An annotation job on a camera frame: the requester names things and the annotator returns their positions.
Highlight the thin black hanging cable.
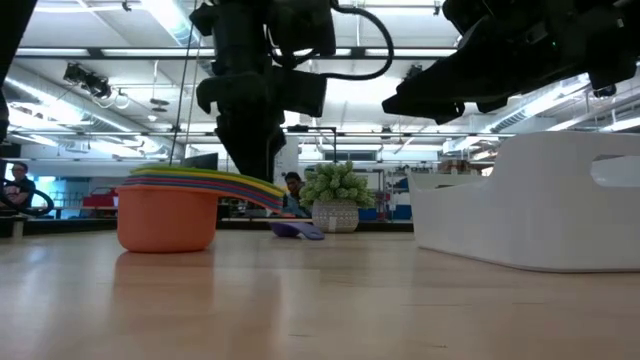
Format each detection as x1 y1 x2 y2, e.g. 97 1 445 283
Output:
168 0 197 167

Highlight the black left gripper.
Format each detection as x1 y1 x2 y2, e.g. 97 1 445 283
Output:
196 59 287 184

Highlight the black looped camera cable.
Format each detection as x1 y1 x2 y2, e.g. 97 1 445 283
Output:
319 2 395 82

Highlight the person wearing glasses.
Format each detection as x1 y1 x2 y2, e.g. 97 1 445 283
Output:
0 161 37 209

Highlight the purple plastic measuring cup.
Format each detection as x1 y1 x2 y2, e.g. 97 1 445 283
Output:
269 221 326 241

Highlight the white plastic basket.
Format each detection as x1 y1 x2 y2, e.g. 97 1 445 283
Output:
407 130 640 274

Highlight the white patterned plant pot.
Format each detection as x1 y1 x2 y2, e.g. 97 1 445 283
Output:
311 199 360 234

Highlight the orange plastic measuring cup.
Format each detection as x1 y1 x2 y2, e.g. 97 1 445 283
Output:
116 183 285 254

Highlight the red background cart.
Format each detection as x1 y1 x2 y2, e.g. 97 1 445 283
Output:
82 187 120 209

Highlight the green artificial plant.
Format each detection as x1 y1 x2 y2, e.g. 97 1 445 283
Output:
299 160 376 209

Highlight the black curved hose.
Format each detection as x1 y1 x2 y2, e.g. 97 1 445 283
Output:
0 177 55 217

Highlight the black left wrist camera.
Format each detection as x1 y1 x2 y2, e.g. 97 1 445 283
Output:
272 67 329 120

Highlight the black overhead rail device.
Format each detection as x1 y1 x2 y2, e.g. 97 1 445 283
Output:
63 62 113 100

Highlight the person seated behind plant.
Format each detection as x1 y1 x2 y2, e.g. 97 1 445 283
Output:
282 171 312 219

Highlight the black computer monitor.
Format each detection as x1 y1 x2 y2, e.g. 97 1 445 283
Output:
180 152 220 171

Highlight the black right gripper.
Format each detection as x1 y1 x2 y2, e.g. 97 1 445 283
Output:
382 7 594 126

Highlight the silver ventilation duct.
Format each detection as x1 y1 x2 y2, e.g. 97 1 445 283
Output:
487 74 640 134

